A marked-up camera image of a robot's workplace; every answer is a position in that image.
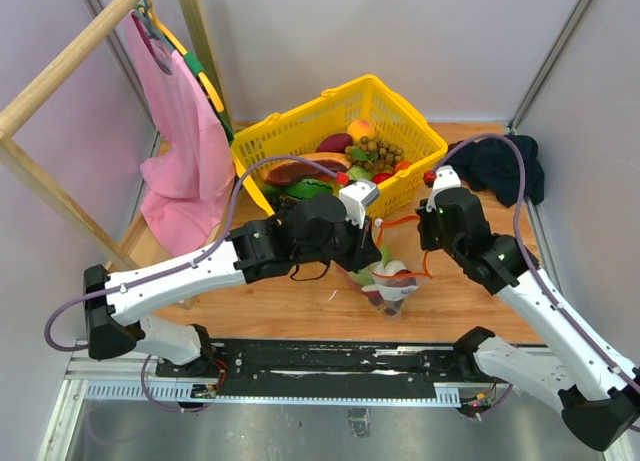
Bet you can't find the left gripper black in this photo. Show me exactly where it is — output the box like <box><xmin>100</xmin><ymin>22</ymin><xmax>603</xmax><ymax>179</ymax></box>
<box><xmin>295</xmin><ymin>208</ymin><xmax>384</xmax><ymax>274</ymax></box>

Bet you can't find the green cabbage back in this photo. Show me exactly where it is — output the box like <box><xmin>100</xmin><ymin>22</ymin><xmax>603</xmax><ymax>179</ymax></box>
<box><xmin>349</xmin><ymin>245</ymin><xmax>396</xmax><ymax>288</ymax></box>

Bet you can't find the green cabbage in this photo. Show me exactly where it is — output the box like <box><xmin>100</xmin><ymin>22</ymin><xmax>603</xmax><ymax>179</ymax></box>
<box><xmin>349</xmin><ymin>245</ymin><xmax>396</xmax><ymax>288</ymax></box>
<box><xmin>347</xmin><ymin>166</ymin><xmax>374</xmax><ymax>181</ymax></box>

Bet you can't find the white mushroom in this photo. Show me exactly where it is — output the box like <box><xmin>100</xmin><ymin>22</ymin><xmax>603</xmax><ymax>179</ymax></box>
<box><xmin>369</xmin><ymin>260</ymin><xmax>411</xmax><ymax>282</ymax></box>

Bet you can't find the clear zip top bag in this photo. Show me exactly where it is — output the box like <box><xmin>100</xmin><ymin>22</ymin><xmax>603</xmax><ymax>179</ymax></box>
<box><xmin>338</xmin><ymin>215</ymin><xmax>433</xmax><ymax>319</ymax></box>

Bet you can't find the red chili pepper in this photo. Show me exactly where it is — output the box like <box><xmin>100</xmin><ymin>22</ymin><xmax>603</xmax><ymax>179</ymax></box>
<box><xmin>384</xmin><ymin>277</ymin><xmax>418</xmax><ymax>294</ymax></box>

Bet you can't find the orange fruit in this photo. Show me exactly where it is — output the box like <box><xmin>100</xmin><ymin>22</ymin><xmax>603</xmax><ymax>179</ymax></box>
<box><xmin>394</xmin><ymin>160</ymin><xmax>412</xmax><ymax>173</ymax></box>

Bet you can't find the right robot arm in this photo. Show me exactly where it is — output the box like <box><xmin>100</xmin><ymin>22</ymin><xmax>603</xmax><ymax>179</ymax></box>
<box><xmin>416</xmin><ymin>183</ymin><xmax>639</xmax><ymax>452</ymax></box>

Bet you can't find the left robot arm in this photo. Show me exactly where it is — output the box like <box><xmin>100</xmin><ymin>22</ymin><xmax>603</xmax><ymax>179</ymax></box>
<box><xmin>84</xmin><ymin>194</ymin><xmax>382</xmax><ymax>377</ymax></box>

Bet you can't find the watermelon slice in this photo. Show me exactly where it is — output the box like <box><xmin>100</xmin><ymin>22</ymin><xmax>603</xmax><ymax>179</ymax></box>
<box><xmin>283</xmin><ymin>178</ymin><xmax>333</xmax><ymax>200</ymax></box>

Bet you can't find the dark navy cloth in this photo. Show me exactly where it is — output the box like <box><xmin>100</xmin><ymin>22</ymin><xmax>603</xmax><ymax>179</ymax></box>
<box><xmin>447</xmin><ymin>134</ymin><xmax>545</xmax><ymax>207</ymax></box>

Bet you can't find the black grape bunch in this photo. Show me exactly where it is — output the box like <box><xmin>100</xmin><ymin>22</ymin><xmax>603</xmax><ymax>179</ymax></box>
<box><xmin>271</xmin><ymin>196</ymin><xmax>299</xmax><ymax>213</ymax></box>

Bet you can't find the green cabbage front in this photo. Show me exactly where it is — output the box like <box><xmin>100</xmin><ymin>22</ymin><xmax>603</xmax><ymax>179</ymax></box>
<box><xmin>347</xmin><ymin>166</ymin><xmax>374</xmax><ymax>181</ymax></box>

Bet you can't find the red tomato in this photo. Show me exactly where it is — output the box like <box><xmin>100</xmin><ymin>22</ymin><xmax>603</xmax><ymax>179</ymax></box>
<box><xmin>371</xmin><ymin>172</ymin><xmax>393</xmax><ymax>185</ymax></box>

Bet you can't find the purple sweet potato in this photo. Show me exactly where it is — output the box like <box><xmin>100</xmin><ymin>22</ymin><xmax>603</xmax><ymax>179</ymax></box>
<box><xmin>316</xmin><ymin>132</ymin><xmax>353</xmax><ymax>153</ymax></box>

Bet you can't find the peach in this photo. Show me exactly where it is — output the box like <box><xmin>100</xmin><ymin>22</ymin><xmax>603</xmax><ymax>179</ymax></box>
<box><xmin>347</xmin><ymin>119</ymin><xmax>376</xmax><ymax>142</ymax></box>

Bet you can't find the yellow plastic basket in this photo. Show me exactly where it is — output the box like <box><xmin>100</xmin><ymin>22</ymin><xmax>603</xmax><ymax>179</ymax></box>
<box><xmin>230</xmin><ymin>73</ymin><xmax>449</xmax><ymax>220</ymax></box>

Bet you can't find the pink shirt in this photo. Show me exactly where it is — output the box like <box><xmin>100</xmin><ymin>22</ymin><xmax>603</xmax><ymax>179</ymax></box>
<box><xmin>124</xmin><ymin>10</ymin><xmax>235</xmax><ymax>256</ymax></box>

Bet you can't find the yellow clothes hanger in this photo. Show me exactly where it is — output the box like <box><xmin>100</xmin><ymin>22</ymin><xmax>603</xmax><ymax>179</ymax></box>
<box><xmin>131</xmin><ymin>10</ymin><xmax>225</xmax><ymax>114</ymax></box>

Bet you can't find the grey clothes hanger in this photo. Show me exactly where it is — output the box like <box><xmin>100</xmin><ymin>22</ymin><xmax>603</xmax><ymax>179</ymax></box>
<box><xmin>134</xmin><ymin>0</ymin><xmax>186</xmax><ymax>55</ymax></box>

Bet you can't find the wooden clothes rack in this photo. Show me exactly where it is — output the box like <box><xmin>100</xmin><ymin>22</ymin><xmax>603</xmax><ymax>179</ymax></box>
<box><xmin>0</xmin><ymin>0</ymin><xmax>236</xmax><ymax>310</ymax></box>

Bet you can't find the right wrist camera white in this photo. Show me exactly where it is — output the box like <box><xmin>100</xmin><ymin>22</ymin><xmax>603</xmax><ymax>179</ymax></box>
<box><xmin>424</xmin><ymin>165</ymin><xmax>462</xmax><ymax>212</ymax></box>

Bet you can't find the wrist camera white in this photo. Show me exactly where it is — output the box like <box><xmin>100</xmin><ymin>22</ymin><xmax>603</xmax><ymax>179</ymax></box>
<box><xmin>424</xmin><ymin>165</ymin><xmax>462</xmax><ymax>212</ymax></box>
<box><xmin>338</xmin><ymin>179</ymin><xmax>380</xmax><ymax>229</ymax></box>

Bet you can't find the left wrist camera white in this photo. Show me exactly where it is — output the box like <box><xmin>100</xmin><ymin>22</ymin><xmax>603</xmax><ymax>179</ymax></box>
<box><xmin>338</xmin><ymin>179</ymin><xmax>380</xmax><ymax>229</ymax></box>

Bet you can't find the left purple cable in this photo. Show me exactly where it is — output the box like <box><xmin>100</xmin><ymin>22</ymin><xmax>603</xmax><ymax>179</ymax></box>
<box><xmin>45</xmin><ymin>154</ymin><xmax>350</xmax><ymax>351</ymax></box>

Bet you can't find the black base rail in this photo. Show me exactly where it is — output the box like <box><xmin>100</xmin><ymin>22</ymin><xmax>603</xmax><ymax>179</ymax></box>
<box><xmin>155</xmin><ymin>338</ymin><xmax>493</xmax><ymax>400</ymax></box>

